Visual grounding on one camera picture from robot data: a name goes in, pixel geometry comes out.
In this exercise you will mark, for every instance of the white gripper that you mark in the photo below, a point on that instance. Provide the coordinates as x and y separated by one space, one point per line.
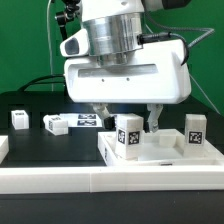
153 74

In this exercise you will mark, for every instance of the white square table top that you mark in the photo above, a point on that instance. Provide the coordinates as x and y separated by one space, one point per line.
163 148

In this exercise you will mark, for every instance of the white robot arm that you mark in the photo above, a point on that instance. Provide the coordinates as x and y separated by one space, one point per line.
111 60

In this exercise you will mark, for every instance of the white sheet with tag markers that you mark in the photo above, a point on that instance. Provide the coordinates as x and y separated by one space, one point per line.
86 120

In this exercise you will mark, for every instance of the white U-shaped obstacle fence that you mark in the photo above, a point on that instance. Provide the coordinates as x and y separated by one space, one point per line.
109 179

